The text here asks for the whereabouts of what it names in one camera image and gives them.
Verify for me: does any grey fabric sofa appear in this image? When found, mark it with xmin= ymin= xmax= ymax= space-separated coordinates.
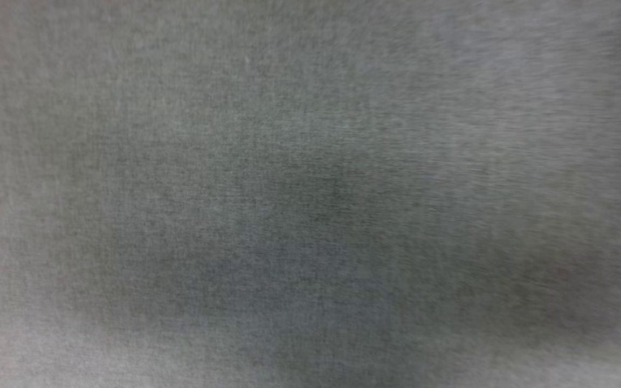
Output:
xmin=0 ymin=0 xmax=621 ymax=388

